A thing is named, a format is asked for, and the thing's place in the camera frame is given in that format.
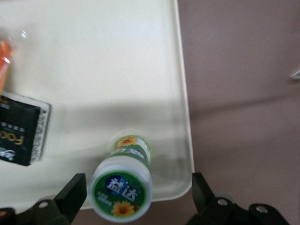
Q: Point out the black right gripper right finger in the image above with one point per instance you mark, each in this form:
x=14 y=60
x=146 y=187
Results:
x=206 y=208

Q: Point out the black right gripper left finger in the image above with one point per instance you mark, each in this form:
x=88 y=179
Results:
x=68 y=201

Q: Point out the green gum bottle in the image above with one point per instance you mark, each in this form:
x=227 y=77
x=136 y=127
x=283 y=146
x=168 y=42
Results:
x=122 y=182

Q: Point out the black gum box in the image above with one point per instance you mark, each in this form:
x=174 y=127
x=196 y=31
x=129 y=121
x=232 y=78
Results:
x=18 y=131

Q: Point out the cream plastic tray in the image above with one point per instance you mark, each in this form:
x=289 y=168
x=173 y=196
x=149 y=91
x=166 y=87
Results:
x=105 y=70

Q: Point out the wrapped triangle sandwich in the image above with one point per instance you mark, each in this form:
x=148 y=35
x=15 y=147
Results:
x=4 y=63

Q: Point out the clear acrylic stepped shelf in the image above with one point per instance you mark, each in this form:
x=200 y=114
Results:
x=296 y=75

